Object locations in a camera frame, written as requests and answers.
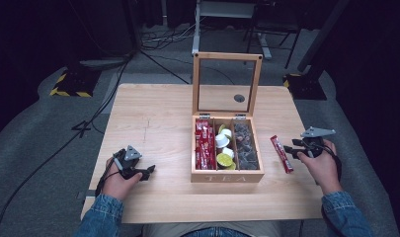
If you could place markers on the pile of dark tea packets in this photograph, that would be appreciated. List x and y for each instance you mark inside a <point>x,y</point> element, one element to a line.
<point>246,148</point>

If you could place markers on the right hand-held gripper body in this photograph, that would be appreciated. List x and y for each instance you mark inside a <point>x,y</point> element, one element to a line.
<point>317,132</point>

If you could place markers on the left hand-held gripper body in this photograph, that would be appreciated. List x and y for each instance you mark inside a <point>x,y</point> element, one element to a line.
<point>132,154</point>

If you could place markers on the green lid capsule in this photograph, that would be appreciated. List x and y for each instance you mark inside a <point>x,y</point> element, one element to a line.
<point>222,128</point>
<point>224,160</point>

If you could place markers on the bundle of red sachets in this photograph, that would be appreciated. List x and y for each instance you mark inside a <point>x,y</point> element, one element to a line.
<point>204,148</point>

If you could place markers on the person's left hand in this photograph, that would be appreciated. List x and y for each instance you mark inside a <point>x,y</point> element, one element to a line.
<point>117,186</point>

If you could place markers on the small white capsule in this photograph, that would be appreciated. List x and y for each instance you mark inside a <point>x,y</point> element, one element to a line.
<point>227,133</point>
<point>228,152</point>

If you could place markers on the striped black stand base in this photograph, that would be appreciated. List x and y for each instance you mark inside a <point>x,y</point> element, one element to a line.
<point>306,87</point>
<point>75,84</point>

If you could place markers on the single red stick sachet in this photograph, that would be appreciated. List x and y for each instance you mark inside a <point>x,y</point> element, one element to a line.
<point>281,154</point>

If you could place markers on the person's torso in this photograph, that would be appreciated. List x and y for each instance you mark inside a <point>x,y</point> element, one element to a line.
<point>207,230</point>

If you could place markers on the black slanted stand pole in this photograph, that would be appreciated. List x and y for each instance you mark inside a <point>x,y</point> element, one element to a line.
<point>322,36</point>

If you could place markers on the wooden box with glass lid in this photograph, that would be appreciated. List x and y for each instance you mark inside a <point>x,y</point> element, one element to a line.
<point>227,177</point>

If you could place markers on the white desk frame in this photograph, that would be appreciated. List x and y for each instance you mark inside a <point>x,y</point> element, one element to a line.
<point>196,33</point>

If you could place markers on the person's right hand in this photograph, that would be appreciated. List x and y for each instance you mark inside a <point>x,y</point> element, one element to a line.
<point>326,171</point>

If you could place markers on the black metal chair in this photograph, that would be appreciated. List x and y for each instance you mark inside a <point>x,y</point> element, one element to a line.
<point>273,29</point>

